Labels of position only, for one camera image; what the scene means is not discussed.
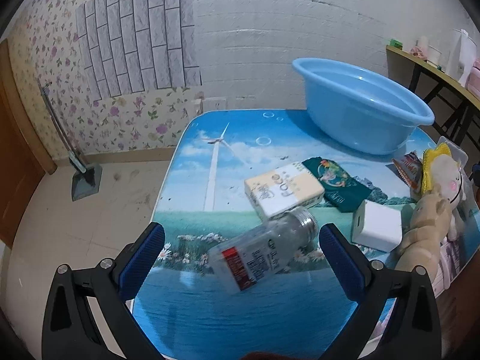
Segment clear plastic jar red label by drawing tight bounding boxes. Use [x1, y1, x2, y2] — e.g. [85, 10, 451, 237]
[208, 206, 319, 293]

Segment cream tissue pack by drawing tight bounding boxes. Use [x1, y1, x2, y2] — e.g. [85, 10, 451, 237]
[244, 162, 325, 221]

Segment white plush toy yellow frill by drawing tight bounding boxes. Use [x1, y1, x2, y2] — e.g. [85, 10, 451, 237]
[421, 141, 466, 242]

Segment white charger block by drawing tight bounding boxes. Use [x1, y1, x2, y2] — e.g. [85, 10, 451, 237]
[352, 200, 402, 253]

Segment beige plush doll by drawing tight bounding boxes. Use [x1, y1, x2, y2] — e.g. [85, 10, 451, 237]
[395, 185, 452, 284]

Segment dark green snack packet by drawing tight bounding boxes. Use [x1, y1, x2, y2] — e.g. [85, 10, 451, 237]
[302, 157, 372, 213]

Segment red snack packet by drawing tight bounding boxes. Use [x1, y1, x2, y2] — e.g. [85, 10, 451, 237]
[392, 151, 423, 194]

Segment brown wooden door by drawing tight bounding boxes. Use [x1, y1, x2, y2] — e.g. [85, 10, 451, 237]
[0, 40, 57, 248]

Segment blue scenery table mat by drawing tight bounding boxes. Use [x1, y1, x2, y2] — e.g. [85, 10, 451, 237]
[133, 110, 414, 359]

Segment blue plastic basin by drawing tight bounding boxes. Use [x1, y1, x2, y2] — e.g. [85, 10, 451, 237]
[292, 58, 434, 156]

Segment wooden folding side table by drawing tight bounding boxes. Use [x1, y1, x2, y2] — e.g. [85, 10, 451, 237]
[385, 45, 479, 150]

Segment pink water bottle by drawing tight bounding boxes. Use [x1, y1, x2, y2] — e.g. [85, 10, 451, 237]
[465, 58, 480, 98]

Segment white fan on table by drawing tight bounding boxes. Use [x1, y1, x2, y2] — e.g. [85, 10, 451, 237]
[446, 29, 477, 87]

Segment small green box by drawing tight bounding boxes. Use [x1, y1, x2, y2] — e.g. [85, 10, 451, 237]
[390, 39, 403, 50]

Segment grey dustpan with handle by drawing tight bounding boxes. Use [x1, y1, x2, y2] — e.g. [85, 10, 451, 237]
[37, 80, 103, 202]

